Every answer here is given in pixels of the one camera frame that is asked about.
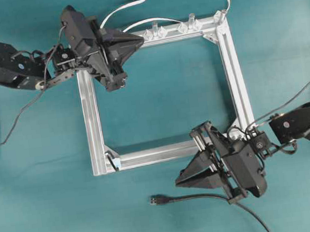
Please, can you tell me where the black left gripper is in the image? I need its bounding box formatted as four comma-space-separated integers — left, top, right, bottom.
60, 5, 144, 92

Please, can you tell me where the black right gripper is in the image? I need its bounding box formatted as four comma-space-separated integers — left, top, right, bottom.
175, 121, 267, 203

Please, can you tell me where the black USB cable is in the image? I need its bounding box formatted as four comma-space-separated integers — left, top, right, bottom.
148, 182, 275, 232

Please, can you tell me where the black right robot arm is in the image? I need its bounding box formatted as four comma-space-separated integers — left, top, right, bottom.
175, 102, 310, 204

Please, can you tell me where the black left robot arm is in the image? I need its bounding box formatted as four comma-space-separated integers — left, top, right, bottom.
0, 6, 144, 92

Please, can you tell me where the blue tape piece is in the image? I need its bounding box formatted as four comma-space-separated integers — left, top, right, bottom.
112, 158, 121, 168

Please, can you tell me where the white flat ethernet cable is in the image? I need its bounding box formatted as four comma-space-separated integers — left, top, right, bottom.
96, 0, 235, 36

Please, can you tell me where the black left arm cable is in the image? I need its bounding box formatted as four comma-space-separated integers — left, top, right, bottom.
0, 25, 82, 160

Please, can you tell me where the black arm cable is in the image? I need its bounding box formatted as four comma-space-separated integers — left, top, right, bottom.
0, 25, 82, 160
221, 77, 310, 163

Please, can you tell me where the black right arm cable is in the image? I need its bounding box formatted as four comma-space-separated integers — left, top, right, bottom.
221, 77, 310, 163

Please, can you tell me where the black string loop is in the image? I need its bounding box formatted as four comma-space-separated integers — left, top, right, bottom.
104, 150, 121, 173

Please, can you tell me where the square aluminium extrusion frame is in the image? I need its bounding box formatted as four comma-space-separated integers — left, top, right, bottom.
77, 11, 254, 176

